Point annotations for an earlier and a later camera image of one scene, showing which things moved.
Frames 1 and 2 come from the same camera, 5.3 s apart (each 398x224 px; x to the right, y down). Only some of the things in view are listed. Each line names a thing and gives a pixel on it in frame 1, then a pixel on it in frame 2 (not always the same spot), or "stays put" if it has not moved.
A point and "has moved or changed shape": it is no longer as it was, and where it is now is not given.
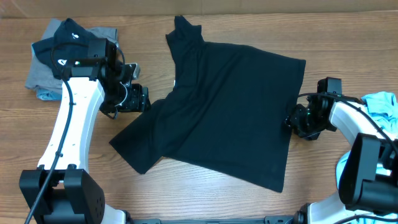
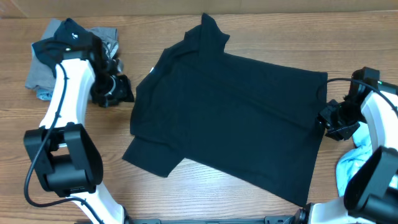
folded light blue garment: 49,94 stays put
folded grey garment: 41,78 stays put
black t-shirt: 229,103 has moved or changed shape
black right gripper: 296,118 to 329,119
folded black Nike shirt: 70,42 stays put
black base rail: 267,219 stays put
